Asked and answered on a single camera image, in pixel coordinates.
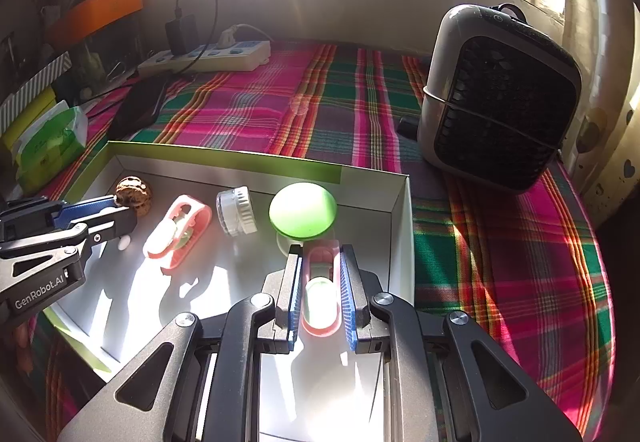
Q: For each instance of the translucent white cap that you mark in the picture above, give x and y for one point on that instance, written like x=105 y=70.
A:
x=123 y=242

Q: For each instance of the grey black fan heater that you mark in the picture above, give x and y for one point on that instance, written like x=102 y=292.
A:
x=500 y=97

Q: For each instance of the cream heart print curtain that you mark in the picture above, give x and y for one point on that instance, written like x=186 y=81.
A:
x=600 y=72

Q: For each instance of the black charger adapter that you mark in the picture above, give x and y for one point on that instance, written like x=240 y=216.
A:
x=182 y=36

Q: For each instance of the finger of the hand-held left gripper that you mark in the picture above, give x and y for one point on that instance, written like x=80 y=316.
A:
x=117 y=222
x=90 y=209

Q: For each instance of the green mushroom-shaped holder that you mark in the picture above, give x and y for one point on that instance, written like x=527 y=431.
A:
x=302 y=211

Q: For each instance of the white plug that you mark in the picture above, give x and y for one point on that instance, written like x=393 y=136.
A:
x=230 y=36

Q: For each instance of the white power strip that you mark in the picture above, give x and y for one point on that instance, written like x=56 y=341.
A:
x=225 y=60

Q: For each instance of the grey white striped box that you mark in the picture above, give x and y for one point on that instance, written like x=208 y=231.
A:
x=35 y=82

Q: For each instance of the green white cardboard box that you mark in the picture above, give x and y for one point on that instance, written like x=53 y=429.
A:
x=225 y=282

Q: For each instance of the pink phone lens clip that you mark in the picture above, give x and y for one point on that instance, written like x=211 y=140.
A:
x=320 y=327
x=195 y=222

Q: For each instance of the green tissue pack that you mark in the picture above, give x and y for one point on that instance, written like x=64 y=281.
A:
x=50 y=147

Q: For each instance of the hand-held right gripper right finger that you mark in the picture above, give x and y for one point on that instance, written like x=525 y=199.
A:
x=348 y=297

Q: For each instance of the orange box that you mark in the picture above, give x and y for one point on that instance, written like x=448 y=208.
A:
x=100 y=7

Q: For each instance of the small brown walnut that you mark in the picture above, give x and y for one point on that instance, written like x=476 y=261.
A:
x=135 y=192

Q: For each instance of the yellow box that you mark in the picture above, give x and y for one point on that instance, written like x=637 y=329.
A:
x=25 y=117

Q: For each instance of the clear glass jar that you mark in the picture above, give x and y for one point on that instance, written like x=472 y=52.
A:
x=105 y=57

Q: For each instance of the pink green plaid cloth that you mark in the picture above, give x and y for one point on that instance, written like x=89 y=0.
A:
x=350 y=97

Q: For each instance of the black phone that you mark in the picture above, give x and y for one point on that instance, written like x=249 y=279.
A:
x=140 y=107

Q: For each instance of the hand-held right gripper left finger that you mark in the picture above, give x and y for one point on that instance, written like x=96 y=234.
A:
x=296 y=292

